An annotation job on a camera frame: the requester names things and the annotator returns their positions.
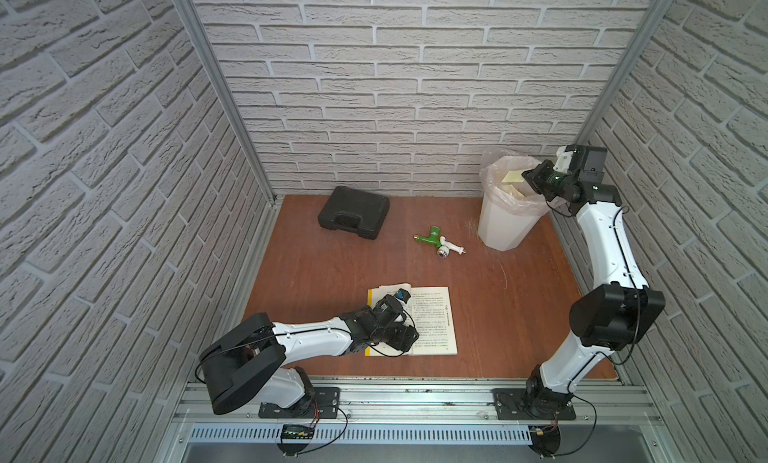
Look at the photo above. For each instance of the black plastic tool case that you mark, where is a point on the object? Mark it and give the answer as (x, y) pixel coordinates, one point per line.
(355, 211)

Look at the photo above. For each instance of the left small controller board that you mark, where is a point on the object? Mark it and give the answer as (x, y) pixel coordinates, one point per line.
(296, 434)

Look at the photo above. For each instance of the green white toy faucet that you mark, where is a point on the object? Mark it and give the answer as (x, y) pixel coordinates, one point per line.
(444, 248)

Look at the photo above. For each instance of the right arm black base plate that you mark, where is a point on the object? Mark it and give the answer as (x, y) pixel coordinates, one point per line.
(521, 404)

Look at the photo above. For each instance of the right small controller board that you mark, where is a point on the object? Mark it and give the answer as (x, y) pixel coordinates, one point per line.
(544, 441)

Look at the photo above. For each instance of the small controller board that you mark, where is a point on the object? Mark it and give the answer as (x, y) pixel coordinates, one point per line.
(544, 441)
(296, 434)

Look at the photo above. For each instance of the yellow children's book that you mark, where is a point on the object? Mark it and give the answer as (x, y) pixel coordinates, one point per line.
(431, 308)

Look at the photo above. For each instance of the yellow sticky note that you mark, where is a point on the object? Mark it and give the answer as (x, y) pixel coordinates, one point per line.
(515, 176)

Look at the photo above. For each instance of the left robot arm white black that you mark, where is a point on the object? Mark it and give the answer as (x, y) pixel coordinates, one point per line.
(255, 360)

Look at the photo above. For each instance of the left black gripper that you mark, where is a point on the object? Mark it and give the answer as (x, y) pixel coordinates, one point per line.
(395, 322)

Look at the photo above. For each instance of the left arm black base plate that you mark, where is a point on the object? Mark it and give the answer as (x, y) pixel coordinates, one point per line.
(317, 403)

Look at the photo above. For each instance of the pink plastic bin liner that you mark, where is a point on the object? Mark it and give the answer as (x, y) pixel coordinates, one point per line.
(503, 184)

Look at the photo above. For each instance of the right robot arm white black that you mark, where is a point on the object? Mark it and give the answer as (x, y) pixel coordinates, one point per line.
(621, 307)

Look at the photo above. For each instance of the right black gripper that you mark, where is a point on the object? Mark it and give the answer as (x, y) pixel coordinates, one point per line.
(538, 175)

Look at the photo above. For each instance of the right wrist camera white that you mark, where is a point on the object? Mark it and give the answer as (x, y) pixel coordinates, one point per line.
(564, 157)

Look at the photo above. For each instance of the white trash bin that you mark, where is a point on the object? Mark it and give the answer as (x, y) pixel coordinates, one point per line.
(501, 230)

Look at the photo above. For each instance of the aluminium frame rail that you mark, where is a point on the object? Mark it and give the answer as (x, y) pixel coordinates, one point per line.
(470, 401)

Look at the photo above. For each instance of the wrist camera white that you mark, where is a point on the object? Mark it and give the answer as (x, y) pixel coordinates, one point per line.
(564, 157)
(402, 295)

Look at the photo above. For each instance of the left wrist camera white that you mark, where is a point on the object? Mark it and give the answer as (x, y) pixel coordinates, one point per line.
(402, 295)

